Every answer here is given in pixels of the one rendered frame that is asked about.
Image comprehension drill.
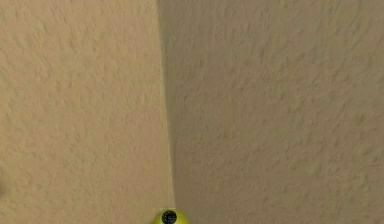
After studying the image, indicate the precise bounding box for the yellow-green round vase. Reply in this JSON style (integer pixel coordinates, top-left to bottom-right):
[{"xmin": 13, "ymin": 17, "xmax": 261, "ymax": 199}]
[{"xmin": 152, "ymin": 208, "xmax": 190, "ymax": 224}]

